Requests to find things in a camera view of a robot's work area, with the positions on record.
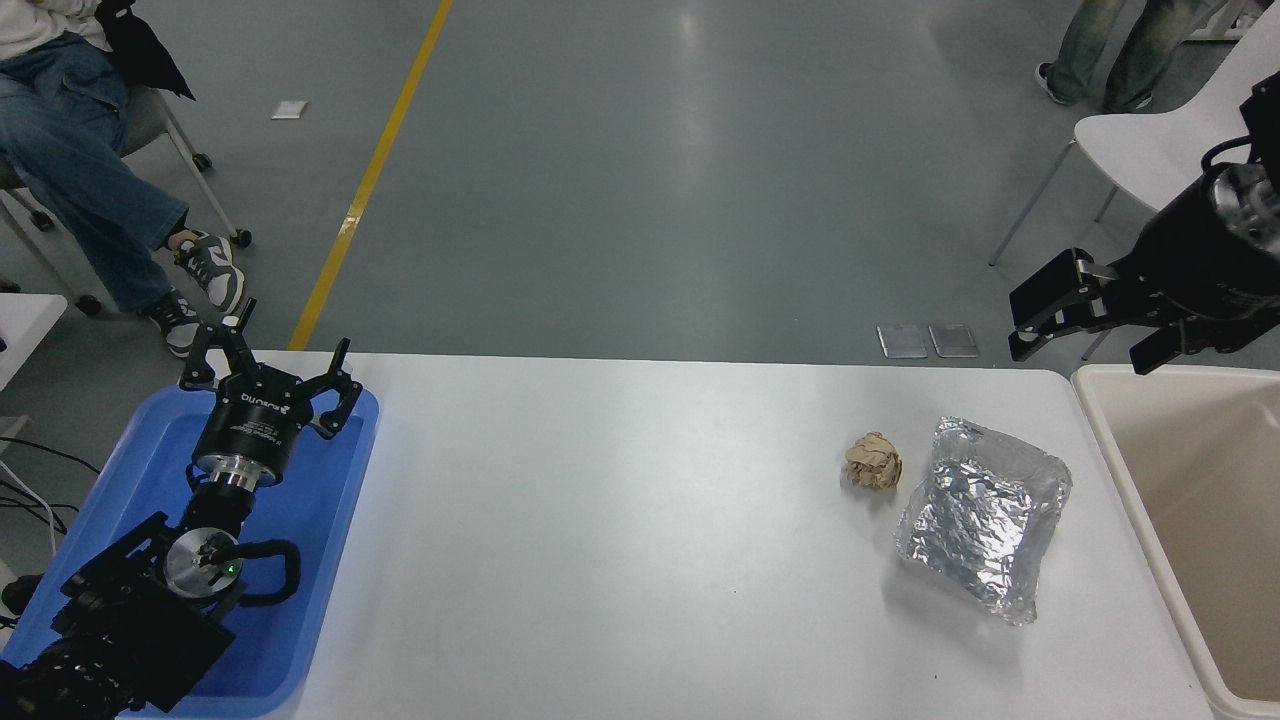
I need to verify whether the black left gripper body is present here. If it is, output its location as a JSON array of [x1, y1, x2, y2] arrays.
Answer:
[[192, 365, 310, 475]]

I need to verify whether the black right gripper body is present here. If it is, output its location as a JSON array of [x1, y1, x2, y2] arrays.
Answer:
[[1114, 172, 1280, 324]]

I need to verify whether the silver foil plate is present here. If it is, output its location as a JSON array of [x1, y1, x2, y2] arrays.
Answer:
[[893, 416, 1074, 628]]

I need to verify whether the silver floor plate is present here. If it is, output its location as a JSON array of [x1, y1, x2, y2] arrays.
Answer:
[[928, 323, 981, 359], [877, 325, 930, 360]]

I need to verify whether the white plastic chair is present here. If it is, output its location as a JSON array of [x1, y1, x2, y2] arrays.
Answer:
[[989, 8, 1280, 363]]

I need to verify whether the blue plastic tray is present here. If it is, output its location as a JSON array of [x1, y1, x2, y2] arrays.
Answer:
[[0, 385, 382, 719]]

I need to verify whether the large pale plastic bin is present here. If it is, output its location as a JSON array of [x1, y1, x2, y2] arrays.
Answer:
[[1070, 363, 1280, 720]]

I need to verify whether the small white side table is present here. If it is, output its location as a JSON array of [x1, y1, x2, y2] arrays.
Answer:
[[0, 293, 70, 393]]

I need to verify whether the seated person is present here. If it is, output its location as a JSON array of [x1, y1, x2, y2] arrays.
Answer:
[[0, 0, 248, 360]]

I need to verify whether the standing person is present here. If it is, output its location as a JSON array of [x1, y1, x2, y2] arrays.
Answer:
[[1034, 0, 1217, 114]]

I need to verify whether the white wheeled stand base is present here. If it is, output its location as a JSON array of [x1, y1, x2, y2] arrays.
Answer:
[[1183, 0, 1267, 44]]

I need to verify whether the grey wheeled chair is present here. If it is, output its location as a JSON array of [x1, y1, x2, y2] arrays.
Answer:
[[0, 85, 254, 318]]

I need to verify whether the crumpled tan paper ball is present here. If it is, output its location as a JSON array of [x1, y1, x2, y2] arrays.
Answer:
[[844, 431, 904, 492]]

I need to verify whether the black jacket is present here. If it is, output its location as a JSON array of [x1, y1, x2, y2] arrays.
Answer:
[[94, 0, 197, 102]]

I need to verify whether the black floor cable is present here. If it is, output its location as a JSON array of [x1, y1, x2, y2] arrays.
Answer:
[[0, 436, 104, 477]]

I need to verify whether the white floor cable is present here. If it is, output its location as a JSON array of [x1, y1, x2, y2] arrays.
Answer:
[[0, 459, 60, 557]]

